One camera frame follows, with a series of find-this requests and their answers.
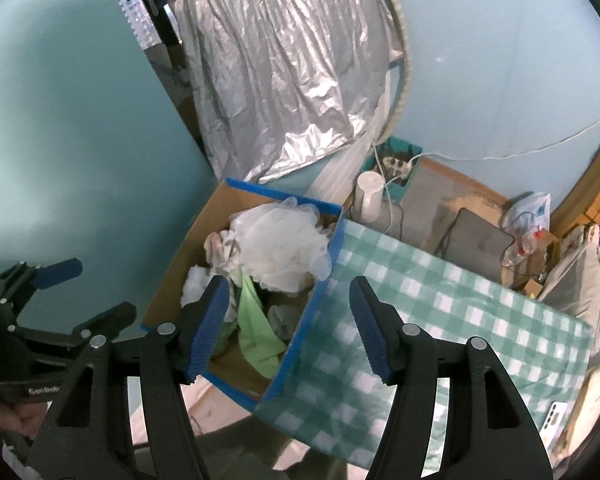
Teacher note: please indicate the white smartphone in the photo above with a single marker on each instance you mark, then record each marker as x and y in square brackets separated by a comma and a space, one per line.
[552, 421]

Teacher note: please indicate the grey patterned cloth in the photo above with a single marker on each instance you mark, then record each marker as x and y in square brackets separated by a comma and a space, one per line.
[221, 251]

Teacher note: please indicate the wooden slatted headboard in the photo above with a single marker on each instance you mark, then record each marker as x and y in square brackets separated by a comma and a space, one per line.
[582, 204]

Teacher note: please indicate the silver crinkled cover sheet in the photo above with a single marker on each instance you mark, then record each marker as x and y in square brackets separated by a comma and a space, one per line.
[281, 84]

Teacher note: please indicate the clear plastic water bottle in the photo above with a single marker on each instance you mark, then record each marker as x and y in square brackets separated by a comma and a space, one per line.
[521, 248]

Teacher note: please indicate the dark grey seat cushion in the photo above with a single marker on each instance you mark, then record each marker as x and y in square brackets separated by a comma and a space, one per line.
[475, 245]

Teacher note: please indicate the grey sock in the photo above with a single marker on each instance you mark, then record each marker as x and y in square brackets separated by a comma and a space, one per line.
[284, 319]

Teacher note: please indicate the blue edged cardboard box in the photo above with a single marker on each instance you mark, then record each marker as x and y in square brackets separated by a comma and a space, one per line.
[230, 372]

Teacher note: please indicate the white plastic jug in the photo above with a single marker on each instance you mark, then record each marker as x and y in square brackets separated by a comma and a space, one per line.
[368, 196]

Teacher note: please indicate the person's left hand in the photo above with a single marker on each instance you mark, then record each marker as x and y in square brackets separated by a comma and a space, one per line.
[23, 419]

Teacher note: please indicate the white plastic bag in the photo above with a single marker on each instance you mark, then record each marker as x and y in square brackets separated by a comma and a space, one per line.
[530, 214]

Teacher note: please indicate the bright green cloth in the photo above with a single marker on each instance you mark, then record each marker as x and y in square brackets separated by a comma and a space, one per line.
[257, 341]

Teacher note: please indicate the white mesh bath pouf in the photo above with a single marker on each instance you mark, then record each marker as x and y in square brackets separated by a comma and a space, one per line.
[282, 246]

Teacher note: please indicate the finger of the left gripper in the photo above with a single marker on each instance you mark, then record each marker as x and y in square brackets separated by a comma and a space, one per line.
[109, 323]
[20, 282]

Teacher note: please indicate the light blue sock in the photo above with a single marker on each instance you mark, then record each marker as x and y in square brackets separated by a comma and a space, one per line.
[196, 282]

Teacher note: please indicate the beige plush toy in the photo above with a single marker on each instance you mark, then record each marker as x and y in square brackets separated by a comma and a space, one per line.
[583, 417]

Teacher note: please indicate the green knitted dishcloth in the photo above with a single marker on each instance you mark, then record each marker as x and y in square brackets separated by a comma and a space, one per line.
[222, 342]

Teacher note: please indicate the teal crate with power strip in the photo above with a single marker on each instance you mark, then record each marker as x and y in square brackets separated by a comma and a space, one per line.
[396, 160]

